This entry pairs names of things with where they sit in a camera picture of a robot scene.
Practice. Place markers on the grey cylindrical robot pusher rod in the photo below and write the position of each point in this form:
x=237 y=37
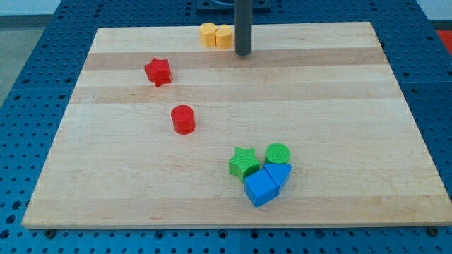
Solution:
x=243 y=11

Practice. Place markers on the light wooden board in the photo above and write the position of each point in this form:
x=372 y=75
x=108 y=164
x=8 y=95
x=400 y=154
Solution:
x=325 y=90

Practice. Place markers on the red star block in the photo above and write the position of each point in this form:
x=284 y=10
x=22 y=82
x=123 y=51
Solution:
x=158 y=71

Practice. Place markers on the green star block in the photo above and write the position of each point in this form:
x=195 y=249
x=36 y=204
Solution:
x=243 y=163

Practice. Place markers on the blue cube block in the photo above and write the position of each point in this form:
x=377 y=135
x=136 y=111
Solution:
x=260 y=188

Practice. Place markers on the blue triangle block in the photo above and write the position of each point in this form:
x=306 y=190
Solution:
x=279 y=173

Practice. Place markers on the yellow hexagon block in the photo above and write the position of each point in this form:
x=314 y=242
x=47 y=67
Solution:
x=207 y=33

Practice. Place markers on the yellow heart block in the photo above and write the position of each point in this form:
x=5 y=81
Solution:
x=223 y=37

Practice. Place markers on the green cylinder block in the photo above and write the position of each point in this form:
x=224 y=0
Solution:
x=277 y=153

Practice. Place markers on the red cylinder block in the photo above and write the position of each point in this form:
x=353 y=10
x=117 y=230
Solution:
x=183 y=119

